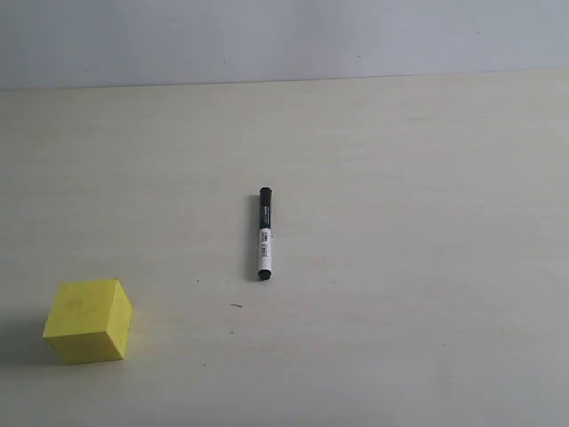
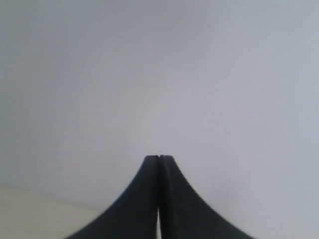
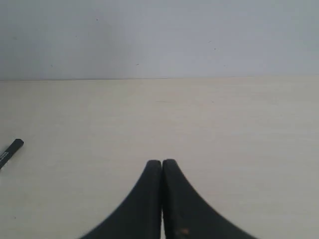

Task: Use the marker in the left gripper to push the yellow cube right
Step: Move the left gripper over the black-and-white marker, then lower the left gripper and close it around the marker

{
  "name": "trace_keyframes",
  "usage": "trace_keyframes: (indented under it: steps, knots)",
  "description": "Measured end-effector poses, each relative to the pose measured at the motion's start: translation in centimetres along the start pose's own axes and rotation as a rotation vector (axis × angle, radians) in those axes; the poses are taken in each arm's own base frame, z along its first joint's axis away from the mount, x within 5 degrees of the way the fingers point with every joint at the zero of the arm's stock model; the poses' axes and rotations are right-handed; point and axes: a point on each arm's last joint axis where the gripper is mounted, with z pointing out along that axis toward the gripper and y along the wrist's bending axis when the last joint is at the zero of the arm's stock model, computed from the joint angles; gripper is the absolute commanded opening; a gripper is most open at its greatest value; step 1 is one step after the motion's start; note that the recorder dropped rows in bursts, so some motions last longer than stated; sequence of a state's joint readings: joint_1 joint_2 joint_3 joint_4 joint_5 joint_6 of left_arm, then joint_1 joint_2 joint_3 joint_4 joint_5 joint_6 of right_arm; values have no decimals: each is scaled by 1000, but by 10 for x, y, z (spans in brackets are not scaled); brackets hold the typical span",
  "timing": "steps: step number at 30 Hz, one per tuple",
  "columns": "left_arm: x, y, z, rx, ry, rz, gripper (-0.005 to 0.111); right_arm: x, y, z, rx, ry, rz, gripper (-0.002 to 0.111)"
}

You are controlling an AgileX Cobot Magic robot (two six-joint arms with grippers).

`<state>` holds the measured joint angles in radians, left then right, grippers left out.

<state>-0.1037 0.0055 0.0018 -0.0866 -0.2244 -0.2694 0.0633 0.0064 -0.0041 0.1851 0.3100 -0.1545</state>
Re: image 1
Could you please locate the yellow foam cube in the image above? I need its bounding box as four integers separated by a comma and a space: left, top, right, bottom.
43, 278, 133, 365

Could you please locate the black and white marker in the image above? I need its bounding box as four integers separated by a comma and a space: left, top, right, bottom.
258, 187, 272, 281

